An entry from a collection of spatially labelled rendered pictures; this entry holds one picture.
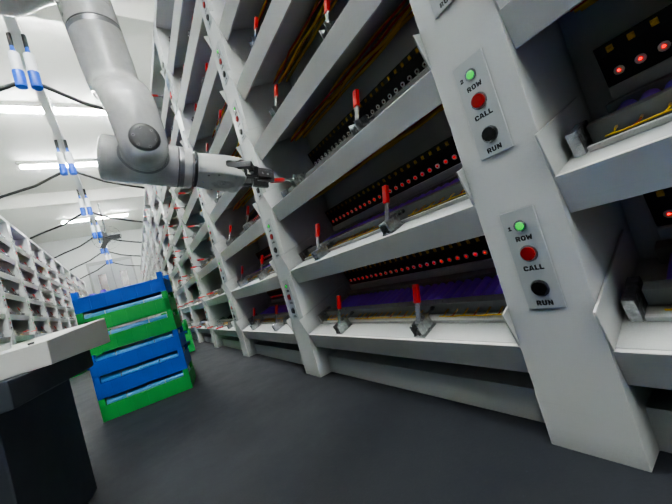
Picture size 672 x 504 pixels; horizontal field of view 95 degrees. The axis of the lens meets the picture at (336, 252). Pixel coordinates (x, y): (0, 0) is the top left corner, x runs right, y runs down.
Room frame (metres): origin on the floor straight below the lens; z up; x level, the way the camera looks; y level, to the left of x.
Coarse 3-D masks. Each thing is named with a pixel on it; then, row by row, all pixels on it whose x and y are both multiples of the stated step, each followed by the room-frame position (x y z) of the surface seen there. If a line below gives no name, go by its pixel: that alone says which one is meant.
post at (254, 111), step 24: (216, 0) 0.92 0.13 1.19; (216, 24) 0.91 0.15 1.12; (240, 48) 0.94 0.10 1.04; (240, 96) 0.91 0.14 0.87; (264, 96) 0.96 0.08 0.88; (264, 120) 0.94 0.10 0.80; (240, 144) 0.98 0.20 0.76; (288, 144) 0.98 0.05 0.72; (288, 168) 0.96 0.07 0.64; (264, 192) 0.92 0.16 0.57; (264, 216) 0.96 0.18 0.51; (288, 216) 0.94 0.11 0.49; (312, 216) 0.98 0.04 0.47; (288, 240) 0.92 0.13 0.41; (312, 288) 0.94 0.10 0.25; (336, 288) 0.99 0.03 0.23; (288, 312) 0.99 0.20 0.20; (312, 360) 0.93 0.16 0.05
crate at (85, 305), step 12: (168, 276) 1.41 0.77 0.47; (120, 288) 1.17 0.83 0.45; (132, 288) 1.19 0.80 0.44; (144, 288) 1.20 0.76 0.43; (156, 288) 1.22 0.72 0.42; (168, 288) 1.30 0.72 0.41; (72, 300) 1.11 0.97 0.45; (84, 300) 1.13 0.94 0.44; (96, 300) 1.14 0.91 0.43; (108, 300) 1.15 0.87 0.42; (120, 300) 1.17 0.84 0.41; (132, 300) 1.24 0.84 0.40; (84, 312) 1.13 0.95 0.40
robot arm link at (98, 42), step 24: (72, 24) 0.53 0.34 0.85; (96, 24) 0.54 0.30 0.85; (96, 48) 0.54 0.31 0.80; (120, 48) 0.56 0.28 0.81; (96, 72) 0.54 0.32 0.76; (120, 72) 0.55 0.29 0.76; (96, 96) 0.55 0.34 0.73; (120, 96) 0.50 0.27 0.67; (144, 96) 0.52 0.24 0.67; (120, 120) 0.49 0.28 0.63; (144, 120) 0.51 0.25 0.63; (120, 144) 0.50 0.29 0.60; (144, 144) 0.50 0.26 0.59; (144, 168) 0.54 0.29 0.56
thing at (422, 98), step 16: (432, 80) 0.42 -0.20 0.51; (400, 96) 0.46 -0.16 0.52; (416, 96) 0.44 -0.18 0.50; (432, 96) 0.43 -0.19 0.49; (384, 112) 0.49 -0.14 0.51; (400, 112) 0.47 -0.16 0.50; (416, 112) 0.46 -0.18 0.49; (432, 112) 0.59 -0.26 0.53; (368, 128) 0.53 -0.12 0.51; (384, 128) 0.51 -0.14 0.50; (400, 128) 0.49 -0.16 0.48; (416, 128) 0.60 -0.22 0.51; (352, 144) 0.57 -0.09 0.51; (368, 144) 0.55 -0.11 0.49; (384, 144) 0.52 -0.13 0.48; (336, 160) 0.62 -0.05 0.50; (352, 160) 0.59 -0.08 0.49; (368, 160) 0.72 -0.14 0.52; (320, 176) 0.68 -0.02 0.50; (336, 176) 0.65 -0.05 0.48; (272, 192) 0.92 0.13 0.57; (288, 192) 0.93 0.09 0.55; (304, 192) 0.75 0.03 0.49; (320, 192) 0.88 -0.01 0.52; (272, 208) 0.90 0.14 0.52; (288, 208) 0.84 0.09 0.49
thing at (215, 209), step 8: (240, 152) 0.98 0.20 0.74; (224, 192) 1.22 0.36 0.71; (240, 192) 1.34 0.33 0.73; (248, 192) 1.45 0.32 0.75; (216, 200) 1.35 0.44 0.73; (224, 200) 1.26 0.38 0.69; (232, 200) 1.41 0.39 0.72; (240, 200) 1.40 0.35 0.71; (208, 208) 1.49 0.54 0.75; (216, 208) 1.37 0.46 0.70; (224, 208) 1.31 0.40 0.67; (216, 216) 1.42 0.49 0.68
